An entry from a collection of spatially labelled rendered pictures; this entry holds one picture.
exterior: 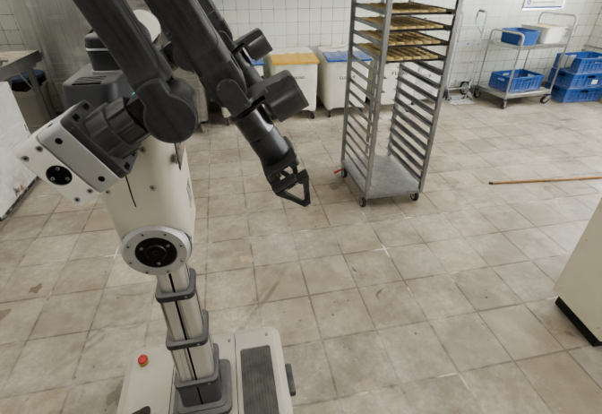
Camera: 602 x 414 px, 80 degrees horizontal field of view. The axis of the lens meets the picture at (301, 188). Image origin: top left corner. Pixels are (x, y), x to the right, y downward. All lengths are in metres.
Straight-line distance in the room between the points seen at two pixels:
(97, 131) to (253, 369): 1.23
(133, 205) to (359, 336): 1.48
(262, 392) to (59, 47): 3.56
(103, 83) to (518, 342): 2.14
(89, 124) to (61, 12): 3.54
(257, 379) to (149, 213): 0.94
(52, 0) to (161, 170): 3.45
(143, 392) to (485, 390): 1.48
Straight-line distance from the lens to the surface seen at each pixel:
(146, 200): 0.85
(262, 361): 1.65
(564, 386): 2.25
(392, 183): 3.00
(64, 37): 4.19
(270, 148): 0.63
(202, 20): 0.57
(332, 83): 4.52
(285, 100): 0.60
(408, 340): 2.09
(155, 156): 0.79
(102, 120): 0.62
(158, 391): 1.68
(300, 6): 4.93
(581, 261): 2.36
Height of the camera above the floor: 1.65
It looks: 32 degrees down
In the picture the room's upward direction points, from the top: straight up
